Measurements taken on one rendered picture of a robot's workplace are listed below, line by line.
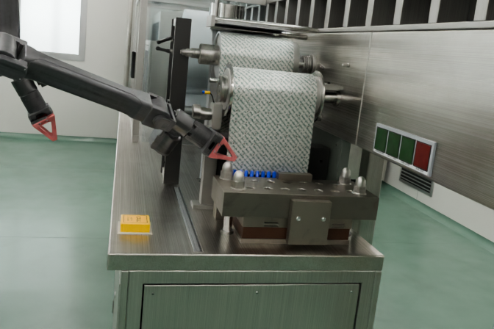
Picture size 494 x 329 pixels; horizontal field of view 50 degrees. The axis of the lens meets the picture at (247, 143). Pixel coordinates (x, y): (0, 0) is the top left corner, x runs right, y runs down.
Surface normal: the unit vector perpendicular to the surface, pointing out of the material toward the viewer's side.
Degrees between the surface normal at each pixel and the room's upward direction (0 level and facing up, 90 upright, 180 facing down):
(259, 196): 90
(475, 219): 90
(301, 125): 90
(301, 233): 90
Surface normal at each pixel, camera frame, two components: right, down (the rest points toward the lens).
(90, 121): 0.22, 0.19
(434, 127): -0.97, -0.06
